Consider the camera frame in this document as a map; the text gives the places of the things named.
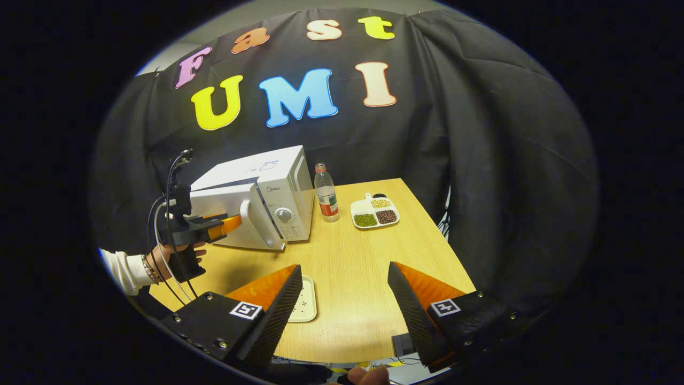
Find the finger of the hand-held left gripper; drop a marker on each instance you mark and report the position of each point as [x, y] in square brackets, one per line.
[224, 227]

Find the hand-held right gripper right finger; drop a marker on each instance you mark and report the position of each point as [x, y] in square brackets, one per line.
[417, 321]

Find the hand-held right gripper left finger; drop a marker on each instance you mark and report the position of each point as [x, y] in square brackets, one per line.
[278, 315]

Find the white microwave oven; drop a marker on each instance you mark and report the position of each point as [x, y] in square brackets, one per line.
[278, 176]

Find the small black box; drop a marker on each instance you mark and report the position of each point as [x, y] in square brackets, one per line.
[402, 343]

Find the cream rectangular plate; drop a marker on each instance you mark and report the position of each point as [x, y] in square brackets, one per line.
[305, 299]

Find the clear plastic bottle red label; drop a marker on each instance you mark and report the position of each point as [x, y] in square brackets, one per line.
[327, 200]

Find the white divided tray with grains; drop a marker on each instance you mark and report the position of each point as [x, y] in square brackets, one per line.
[374, 214]

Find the black backdrop cloth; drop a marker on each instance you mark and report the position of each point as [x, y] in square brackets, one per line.
[481, 160]

